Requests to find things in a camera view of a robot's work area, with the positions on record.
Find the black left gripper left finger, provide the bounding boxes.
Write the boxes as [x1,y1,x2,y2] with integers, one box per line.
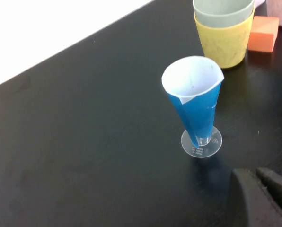
[226,168,282,227]

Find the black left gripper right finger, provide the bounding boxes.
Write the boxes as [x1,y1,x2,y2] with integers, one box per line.
[255,166,282,213]

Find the yellow plastic cup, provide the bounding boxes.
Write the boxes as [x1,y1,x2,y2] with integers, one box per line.
[194,9,255,69]

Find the pink plastic cup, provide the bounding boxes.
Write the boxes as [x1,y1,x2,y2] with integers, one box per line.
[265,0,282,27]

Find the green plastic cup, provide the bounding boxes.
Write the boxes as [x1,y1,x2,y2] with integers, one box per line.
[192,0,255,29]

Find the blue paper-lined conical measuring cup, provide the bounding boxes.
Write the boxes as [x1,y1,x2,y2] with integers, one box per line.
[161,55,225,158]

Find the orange foam block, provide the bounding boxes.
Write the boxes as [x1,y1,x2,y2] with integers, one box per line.
[247,16,280,53]

